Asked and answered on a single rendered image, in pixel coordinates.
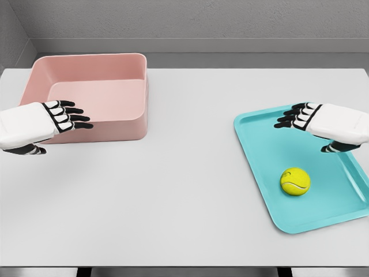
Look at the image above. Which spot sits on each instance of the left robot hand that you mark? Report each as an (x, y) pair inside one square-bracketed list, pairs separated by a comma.
[(29, 122)]

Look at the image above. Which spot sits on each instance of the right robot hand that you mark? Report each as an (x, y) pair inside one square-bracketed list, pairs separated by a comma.
[(334, 124)]

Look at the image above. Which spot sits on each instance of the yellow tennis ball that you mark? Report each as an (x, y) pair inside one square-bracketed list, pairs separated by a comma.
[(295, 181)]

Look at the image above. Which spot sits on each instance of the pink plastic basket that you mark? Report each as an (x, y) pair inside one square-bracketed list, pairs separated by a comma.
[(95, 95)]

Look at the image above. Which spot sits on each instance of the blue plastic tray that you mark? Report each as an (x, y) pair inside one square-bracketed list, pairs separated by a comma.
[(311, 199)]

